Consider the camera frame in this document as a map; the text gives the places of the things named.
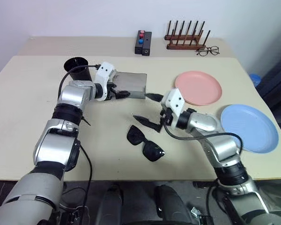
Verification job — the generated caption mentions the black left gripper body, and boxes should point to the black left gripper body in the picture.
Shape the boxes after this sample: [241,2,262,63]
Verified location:
[105,80,119,101]

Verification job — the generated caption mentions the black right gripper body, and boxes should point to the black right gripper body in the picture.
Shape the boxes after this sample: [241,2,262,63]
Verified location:
[159,106,176,127]

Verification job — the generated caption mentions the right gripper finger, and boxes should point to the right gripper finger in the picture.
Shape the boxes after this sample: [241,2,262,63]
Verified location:
[146,92,165,103]
[132,114,165,133]

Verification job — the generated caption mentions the grey glasses case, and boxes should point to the grey glasses case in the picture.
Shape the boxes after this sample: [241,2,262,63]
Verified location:
[113,71,148,100]

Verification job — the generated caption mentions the black plastic cup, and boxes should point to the black plastic cup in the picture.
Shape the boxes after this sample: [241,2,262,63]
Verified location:
[63,57,94,83]

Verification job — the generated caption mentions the black sunglasses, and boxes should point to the black sunglasses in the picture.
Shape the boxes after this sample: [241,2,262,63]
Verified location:
[127,125,166,162]

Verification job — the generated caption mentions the black marker holder box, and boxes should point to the black marker holder box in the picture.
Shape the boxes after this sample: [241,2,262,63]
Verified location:
[134,30,146,56]

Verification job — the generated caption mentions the black rectangular box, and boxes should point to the black rectangular box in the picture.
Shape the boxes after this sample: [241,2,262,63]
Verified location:
[141,31,153,57]

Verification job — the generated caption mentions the pink plate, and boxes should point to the pink plate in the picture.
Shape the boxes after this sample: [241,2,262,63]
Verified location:
[174,71,223,106]

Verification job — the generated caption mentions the brown wooden dish rack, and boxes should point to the brown wooden dish rack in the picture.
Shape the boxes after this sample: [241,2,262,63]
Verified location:
[164,20,212,51]

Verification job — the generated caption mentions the black-rimmed clear eyeglasses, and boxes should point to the black-rimmed clear eyeglasses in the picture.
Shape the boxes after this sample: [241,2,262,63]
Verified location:
[196,45,221,57]

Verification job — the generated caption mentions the blue plate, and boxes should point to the blue plate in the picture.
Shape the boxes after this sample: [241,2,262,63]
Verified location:
[220,104,279,154]

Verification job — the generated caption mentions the blue-capped water bottle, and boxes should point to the blue-capped water bottle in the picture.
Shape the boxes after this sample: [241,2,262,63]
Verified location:
[248,73,262,88]

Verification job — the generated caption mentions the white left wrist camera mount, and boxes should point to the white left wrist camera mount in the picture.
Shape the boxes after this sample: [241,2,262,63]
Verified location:
[93,61,116,102]

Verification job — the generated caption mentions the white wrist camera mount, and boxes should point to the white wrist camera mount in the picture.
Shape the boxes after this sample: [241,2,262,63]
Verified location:
[93,61,116,102]
[161,88,186,128]

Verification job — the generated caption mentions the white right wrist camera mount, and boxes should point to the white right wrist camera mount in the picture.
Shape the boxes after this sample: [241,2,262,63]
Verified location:
[161,88,186,128]

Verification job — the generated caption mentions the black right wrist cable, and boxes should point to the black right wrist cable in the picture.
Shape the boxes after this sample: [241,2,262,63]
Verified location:
[163,123,244,151]

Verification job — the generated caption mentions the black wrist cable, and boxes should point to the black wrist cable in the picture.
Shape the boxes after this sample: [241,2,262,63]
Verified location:
[163,123,244,151]
[59,64,101,95]

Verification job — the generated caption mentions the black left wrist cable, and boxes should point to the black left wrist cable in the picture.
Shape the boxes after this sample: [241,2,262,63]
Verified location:
[59,64,101,95]

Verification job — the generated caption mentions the black left upper arm cable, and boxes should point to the black left upper arm cable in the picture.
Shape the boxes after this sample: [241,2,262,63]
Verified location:
[78,140,94,213]

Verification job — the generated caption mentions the silver metal bracket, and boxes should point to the silver metal bracket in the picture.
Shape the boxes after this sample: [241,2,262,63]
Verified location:
[190,206,209,224]

